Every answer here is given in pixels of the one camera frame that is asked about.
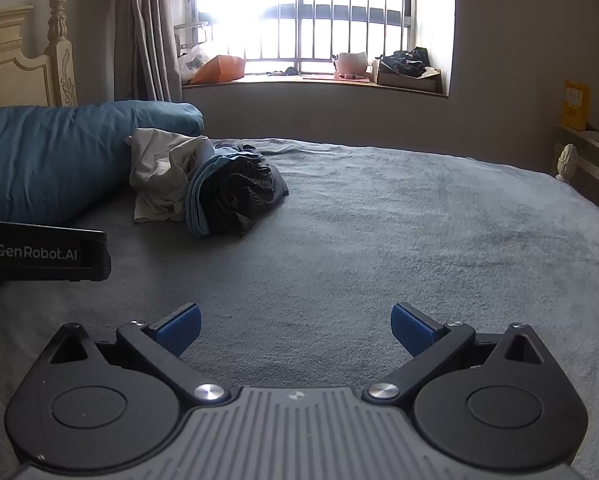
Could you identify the open cardboard box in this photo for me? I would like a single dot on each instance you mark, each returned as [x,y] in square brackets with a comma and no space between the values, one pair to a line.
[404,84]

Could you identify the yellow box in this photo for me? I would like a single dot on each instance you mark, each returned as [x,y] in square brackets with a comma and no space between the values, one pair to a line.
[575,105]

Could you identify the metal window grille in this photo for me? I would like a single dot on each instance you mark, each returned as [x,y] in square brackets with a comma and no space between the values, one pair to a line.
[329,12]

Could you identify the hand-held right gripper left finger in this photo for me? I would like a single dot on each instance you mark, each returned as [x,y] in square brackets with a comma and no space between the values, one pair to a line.
[182,327]

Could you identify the cream bedpost finial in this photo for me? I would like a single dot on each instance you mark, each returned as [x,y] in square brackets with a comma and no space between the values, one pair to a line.
[567,160]

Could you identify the cream carved headboard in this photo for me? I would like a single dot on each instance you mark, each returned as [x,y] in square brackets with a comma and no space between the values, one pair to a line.
[24,75]

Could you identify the orange bag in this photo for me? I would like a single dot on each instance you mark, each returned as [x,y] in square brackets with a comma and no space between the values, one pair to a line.
[222,70]

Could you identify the grey curtain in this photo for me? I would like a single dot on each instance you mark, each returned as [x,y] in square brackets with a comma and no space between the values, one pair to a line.
[144,35]

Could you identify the white button shirt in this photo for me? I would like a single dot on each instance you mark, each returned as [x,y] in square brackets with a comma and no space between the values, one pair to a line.
[164,175]

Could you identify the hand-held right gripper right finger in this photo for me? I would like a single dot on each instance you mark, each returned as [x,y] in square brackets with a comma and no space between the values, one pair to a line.
[412,330]

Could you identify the black cloth bundle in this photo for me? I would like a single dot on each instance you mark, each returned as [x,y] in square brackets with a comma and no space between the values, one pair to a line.
[404,62]

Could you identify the metal window rack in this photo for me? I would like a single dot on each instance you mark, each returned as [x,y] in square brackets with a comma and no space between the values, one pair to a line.
[192,25]

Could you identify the dark clothes pile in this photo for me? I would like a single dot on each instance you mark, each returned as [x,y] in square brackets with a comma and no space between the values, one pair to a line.
[195,195]

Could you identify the teal pillow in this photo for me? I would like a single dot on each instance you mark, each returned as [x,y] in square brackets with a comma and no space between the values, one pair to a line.
[44,160]

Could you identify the grey bed blanket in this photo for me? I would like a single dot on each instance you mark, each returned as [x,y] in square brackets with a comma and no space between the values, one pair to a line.
[379,220]

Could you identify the dark grey garment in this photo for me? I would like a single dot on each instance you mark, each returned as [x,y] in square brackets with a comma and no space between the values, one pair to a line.
[274,185]

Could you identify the white plastic bag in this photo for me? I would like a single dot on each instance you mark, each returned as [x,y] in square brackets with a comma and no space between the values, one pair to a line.
[187,67]

